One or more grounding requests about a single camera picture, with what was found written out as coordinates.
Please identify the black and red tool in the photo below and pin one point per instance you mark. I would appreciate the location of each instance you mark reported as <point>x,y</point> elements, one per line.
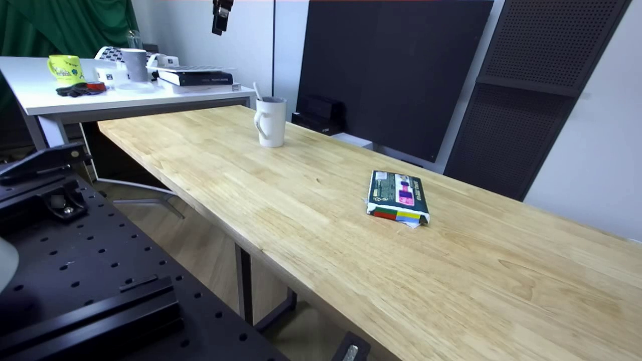
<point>81,90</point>

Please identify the dark mesh panel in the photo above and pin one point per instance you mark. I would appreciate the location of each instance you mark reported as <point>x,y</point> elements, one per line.
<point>535,101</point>

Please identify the black metal clamp block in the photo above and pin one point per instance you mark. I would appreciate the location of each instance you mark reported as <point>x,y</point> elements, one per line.
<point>65,203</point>

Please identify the black wall panel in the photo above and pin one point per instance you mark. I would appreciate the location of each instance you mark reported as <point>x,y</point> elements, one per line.
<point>391,73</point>

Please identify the black hardcover book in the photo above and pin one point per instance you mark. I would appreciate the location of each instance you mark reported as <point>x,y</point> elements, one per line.
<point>197,78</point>

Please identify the white ceramic mug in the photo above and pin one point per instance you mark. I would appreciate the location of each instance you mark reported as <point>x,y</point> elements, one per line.
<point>272,124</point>

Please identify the green printed cardboard box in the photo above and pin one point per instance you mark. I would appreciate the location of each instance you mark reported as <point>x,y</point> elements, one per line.
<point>400,196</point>

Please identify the grey mug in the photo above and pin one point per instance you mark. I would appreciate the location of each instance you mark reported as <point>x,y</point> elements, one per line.
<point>138,65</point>

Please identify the yellow mug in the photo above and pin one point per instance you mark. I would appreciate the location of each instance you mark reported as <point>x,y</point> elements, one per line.
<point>65,69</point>

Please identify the black hanging camera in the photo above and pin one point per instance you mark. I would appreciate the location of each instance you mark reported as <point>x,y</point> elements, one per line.
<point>221,18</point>

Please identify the white side table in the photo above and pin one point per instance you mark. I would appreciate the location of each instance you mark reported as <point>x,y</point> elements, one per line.
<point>101,94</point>

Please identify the white small object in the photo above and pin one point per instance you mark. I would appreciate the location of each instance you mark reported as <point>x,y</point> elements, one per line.
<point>164,61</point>

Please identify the black perforated metal table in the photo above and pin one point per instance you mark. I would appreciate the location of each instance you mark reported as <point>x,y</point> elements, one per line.
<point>112,287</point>

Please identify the green curtain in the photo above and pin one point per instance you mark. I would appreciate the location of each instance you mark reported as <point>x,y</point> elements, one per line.
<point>63,26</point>

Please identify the checkerboard calibration board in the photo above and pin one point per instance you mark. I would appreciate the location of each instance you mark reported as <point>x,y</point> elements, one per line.
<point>108,55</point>

